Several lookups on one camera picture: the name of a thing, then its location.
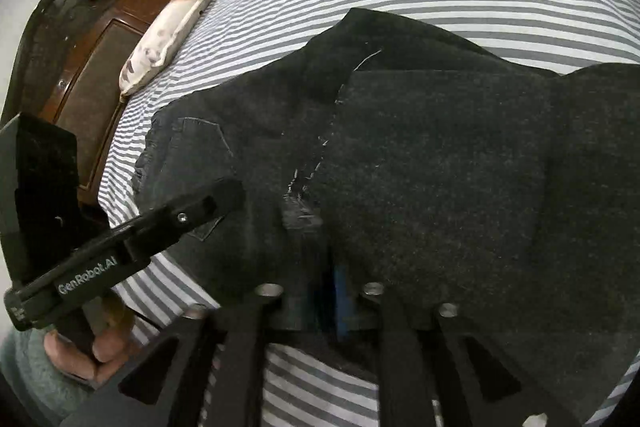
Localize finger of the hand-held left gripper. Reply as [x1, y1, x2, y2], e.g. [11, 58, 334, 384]
[121, 178, 246, 262]

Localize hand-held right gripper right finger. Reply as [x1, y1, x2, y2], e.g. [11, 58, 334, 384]
[334, 263, 582, 427]

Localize person's left hand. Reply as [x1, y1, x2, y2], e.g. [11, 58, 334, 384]
[44, 294, 135, 389]

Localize dark carved wooden headboard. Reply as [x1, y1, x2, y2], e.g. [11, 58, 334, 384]
[0, 0, 238, 228]

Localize dark grey denim pants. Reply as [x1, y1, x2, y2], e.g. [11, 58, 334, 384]
[132, 7, 640, 410]

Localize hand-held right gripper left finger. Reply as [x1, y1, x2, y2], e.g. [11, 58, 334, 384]
[60, 284, 284, 427]

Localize floral pillow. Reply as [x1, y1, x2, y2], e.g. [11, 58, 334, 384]
[118, 0, 262, 98]

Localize person's left forearm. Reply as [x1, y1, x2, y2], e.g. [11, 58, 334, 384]
[0, 326, 97, 427]

